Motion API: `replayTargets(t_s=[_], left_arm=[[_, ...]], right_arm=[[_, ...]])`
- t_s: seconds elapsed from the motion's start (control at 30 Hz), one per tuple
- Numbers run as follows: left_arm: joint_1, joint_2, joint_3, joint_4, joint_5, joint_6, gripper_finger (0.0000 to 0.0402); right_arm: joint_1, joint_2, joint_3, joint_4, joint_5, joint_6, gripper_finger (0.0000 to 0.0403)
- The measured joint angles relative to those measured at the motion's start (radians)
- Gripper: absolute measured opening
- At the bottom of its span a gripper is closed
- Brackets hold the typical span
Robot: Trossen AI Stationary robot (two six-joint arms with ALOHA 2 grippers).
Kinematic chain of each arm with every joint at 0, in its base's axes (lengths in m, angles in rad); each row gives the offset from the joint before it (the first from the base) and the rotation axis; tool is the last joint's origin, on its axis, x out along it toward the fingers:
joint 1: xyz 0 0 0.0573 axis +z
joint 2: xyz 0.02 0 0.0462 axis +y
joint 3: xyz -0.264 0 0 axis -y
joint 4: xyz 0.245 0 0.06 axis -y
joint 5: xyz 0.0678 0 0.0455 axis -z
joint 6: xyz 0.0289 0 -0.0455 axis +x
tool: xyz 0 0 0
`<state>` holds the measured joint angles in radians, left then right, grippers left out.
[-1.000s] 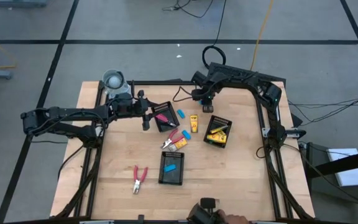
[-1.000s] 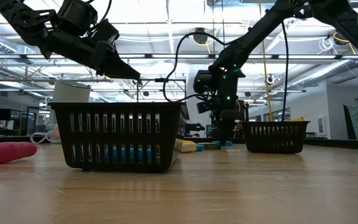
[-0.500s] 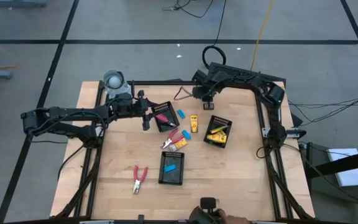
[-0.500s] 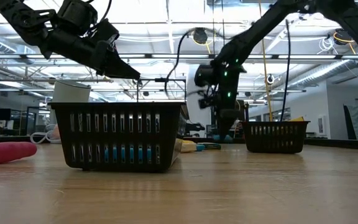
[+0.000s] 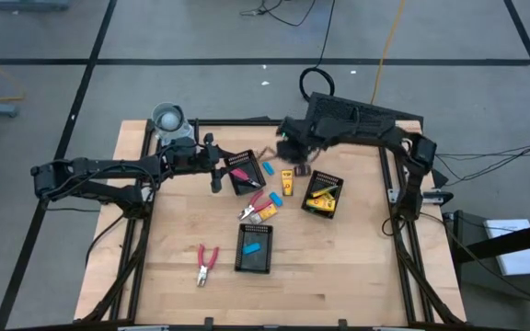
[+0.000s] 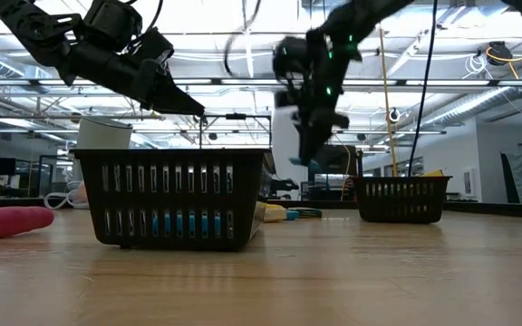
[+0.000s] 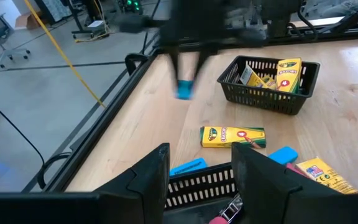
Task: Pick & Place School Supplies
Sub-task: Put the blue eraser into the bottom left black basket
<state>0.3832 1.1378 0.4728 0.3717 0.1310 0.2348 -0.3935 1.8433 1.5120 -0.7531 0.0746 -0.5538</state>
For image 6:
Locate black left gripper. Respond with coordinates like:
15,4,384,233
65,26,206,117

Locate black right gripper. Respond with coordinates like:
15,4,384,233
298,29,362,167

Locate black slotted plastic basket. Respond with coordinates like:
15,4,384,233
351,175,452,225
71,148,276,252

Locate black box-shaped monitor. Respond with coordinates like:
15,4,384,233
308,143,358,177

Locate pale cylindrical container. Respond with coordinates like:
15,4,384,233
72,116,134,187

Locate dark leaning panel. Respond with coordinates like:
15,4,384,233
499,151,522,204

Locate yellow hanging cable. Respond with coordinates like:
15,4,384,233
376,24,401,177

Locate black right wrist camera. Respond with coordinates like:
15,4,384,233
272,35,308,79

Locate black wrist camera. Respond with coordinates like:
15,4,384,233
272,35,308,79
82,0,144,51

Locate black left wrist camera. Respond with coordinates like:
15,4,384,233
82,0,144,51

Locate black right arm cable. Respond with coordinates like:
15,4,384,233
406,0,439,177

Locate white cord bundle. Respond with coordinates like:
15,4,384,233
43,179,91,210

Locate black ceiling cable reel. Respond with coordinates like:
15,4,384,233
486,40,514,62

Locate red-handled pliers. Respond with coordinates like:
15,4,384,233
0,206,56,242

